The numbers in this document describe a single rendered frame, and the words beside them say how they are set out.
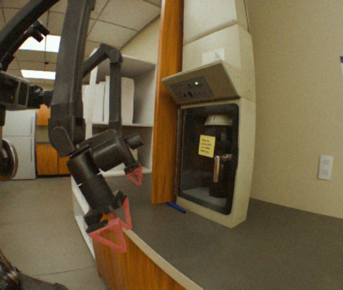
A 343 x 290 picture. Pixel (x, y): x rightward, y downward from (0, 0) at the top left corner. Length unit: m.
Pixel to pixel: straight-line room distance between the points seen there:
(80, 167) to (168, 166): 0.59
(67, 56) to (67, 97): 0.09
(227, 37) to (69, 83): 0.59
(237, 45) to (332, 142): 0.62
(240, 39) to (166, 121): 0.48
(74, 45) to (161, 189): 0.71
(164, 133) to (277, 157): 0.61
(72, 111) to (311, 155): 0.96
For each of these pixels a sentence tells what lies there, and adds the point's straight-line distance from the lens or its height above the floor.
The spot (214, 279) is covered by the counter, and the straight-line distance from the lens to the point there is 0.48.
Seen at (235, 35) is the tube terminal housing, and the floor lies 1.66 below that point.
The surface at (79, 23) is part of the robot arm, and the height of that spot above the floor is 1.50.
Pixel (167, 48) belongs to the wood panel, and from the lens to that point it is 0.95.
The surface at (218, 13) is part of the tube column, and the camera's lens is 0.87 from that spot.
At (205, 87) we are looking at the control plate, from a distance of 0.68.
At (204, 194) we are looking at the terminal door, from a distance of 0.74.
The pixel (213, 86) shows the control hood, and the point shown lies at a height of 1.44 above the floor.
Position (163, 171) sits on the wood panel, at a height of 1.10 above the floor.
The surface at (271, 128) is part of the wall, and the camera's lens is 1.05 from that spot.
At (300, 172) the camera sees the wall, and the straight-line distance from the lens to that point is 1.01.
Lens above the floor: 1.27
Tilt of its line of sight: 3 degrees down
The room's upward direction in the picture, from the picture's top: 2 degrees clockwise
